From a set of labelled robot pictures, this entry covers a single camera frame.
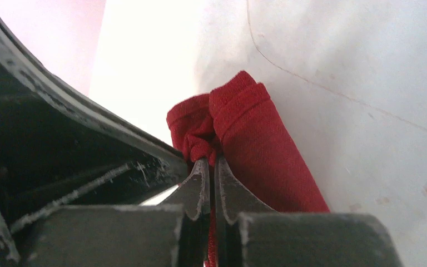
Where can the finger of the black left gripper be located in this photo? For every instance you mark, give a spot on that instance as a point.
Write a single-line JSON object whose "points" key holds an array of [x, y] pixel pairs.
{"points": [[59, 148]]}

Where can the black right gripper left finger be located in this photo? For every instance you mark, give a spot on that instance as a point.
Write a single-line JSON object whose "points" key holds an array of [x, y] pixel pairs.
{"points": [[173, 233]]}

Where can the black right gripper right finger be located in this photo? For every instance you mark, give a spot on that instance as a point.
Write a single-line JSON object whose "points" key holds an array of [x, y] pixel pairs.
{"points": [[251, 233]]}

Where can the red cloth napkin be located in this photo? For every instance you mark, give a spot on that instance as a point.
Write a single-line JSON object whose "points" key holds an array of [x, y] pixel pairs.
{"points": [[239, 121]]}

